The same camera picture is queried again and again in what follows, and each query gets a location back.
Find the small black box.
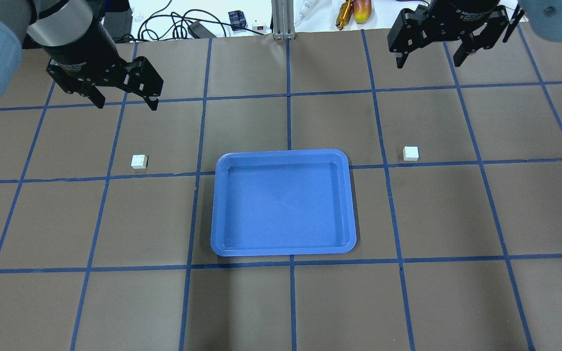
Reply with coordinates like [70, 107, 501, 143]
[228, 10, 247, 32]

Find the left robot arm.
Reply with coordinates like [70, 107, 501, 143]
[0, 0, 163, 111]

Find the white switch with red button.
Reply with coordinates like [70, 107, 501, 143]
[251, 20, 268, 34]

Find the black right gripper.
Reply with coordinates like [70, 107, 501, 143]
[387, 0, 509, 69]

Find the aluminium frame post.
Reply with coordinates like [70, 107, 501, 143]
[270, 0, 296, 40]

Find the black cable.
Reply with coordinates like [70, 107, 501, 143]
[137, 0, 272, 41]

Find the white block with studs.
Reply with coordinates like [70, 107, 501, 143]
[131, 154, 149, 170]

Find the white block plain top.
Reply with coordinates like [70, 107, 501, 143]
[403, 146, 420, 162]

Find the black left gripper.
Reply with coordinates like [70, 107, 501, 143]
[45, 46, 164, 111]

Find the blue plastic tray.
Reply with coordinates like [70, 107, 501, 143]
[210, 149, 358, 257]

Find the black power adapter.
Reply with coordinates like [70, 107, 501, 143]
[187, 21, 216, 39]

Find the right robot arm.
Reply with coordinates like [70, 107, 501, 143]
[387, 0, 562, 69]

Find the mango fruit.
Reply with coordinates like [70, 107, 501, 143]
[353, 0, 372, 24]

